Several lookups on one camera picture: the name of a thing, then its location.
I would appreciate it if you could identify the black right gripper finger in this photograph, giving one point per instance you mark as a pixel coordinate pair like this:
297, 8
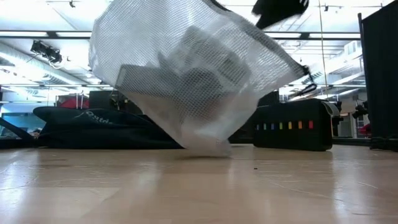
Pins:
280, 9

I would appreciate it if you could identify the black network switch box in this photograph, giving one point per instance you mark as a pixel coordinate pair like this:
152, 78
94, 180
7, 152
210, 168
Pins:
292, 140

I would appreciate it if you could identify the clear mesh zipper pouch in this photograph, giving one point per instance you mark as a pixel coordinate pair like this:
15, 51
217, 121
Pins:
140, 37

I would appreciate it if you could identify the navy blue backpack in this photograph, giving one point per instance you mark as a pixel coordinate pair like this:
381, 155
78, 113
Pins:
93, 130

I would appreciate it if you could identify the black curtain partition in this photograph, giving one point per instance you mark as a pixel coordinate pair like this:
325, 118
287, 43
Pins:
382, 77

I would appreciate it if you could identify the distant black robot rig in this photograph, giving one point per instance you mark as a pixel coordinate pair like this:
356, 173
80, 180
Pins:
360, 109

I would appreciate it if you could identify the red object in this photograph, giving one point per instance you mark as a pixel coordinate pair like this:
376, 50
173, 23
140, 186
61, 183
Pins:
367, 129

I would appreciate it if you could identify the red bin shelf rack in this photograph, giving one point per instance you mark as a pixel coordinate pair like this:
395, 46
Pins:
73, 102

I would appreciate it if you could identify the black overhead frame beam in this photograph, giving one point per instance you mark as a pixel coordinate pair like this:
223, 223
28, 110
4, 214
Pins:
53, 34

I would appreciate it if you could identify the black ceiling camera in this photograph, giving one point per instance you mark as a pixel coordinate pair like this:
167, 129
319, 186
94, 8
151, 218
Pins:
46, 51

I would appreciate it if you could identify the blue wall panel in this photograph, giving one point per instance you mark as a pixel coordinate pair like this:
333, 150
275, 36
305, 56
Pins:
18, 121

